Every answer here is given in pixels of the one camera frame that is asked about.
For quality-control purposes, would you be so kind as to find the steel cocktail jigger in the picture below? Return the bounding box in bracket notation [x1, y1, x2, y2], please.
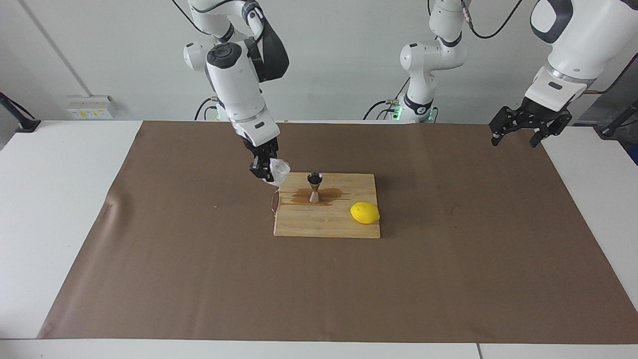
[307, 173, 323, 203]

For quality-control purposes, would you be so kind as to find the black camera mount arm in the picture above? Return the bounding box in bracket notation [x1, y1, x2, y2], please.
[0, 91, 41, 133]
[596, 100, 638, 140]

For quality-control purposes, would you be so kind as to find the arm gripper cable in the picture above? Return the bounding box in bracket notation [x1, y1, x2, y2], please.
[172, 0, 235, 43]
[461, 0, 638, 95]

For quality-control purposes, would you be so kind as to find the left arm gripper cable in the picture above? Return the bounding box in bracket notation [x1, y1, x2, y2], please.
[461, 0, 638, 95]

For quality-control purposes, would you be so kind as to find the yellow lemon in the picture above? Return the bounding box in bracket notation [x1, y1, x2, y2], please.
[350, 201, 380, 225]

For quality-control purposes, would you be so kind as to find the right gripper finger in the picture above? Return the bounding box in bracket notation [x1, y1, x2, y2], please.
[250, 156, 276, 181]

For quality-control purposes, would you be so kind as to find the black base power cable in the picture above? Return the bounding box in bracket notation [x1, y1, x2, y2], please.
[194, 97, 220, 122]
[363, 79, 405, 122]

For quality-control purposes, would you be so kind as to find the wooden cutting board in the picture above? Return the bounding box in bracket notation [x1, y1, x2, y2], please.
[272, 172, 381, 239]

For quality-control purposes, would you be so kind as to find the white wall socket strip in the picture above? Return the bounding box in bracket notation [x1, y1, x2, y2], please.
[66, 95, 116, 120]

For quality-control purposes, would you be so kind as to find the clear plastic cup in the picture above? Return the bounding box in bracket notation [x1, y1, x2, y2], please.
[268, 158, 292, 188]

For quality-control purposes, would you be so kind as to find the brown paper table mat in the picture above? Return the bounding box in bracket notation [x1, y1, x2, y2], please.
[37, 121, 638, 345]

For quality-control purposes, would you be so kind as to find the right arm gripper cable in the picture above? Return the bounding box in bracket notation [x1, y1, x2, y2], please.
[172, 0, 235, 43]

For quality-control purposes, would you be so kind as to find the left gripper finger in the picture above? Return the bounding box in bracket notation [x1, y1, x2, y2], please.
[488, 106, 526, 147]
[530, 114, 573, 148]

